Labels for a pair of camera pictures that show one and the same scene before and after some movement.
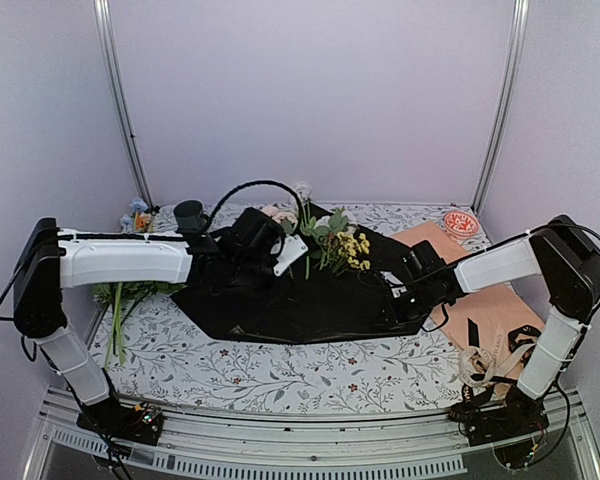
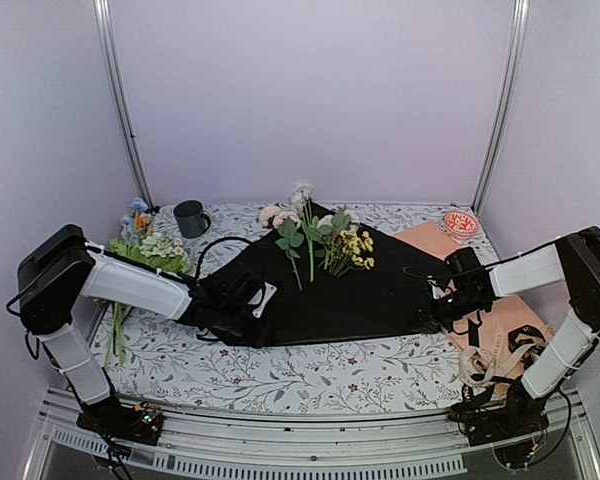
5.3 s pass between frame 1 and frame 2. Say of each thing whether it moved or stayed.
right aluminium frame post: stayed
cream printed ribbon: stayed
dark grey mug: stayed
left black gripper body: moved
